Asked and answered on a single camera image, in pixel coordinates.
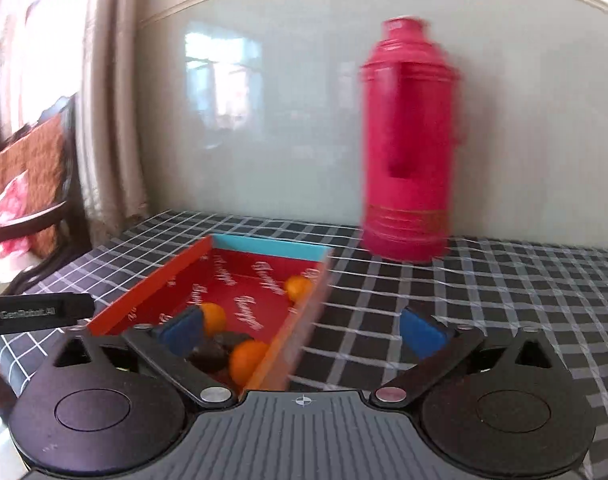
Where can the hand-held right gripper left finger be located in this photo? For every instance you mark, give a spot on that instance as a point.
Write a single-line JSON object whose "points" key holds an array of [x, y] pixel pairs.
{"points": [[184, 331]]}

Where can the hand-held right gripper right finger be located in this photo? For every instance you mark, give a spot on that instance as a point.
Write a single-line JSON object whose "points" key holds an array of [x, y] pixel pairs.
{"points": [[421, 332]]}

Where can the small orange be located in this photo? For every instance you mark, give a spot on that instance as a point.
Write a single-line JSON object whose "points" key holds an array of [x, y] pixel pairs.
{"points": [[215, 317], [301, 287]]}

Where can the large orange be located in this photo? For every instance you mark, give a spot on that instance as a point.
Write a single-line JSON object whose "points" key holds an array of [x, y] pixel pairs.
{"points": [[249, 359]]}

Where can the colourful cardboard box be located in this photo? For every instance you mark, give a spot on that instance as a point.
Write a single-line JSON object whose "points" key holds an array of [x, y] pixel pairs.
{"points": [[244, 275]]}

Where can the black white checked tablecloth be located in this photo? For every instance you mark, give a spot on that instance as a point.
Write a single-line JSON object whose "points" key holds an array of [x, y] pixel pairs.
{"points": [[483, 300]]}

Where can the red plastic bag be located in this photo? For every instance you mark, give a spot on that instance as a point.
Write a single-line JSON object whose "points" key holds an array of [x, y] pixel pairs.
{"points": [[6, 210]]}

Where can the wooden chair with orange cushion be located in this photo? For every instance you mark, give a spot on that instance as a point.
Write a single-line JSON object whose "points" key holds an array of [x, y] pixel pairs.
{"points": [[39, 170]]}

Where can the red thermos flask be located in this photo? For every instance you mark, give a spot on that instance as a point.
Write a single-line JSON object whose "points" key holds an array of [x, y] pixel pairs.
{"points": [[408, 150]]}

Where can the beige curtain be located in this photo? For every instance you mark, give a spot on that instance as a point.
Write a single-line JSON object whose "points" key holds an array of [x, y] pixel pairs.
{"points": [[114, 110]]}

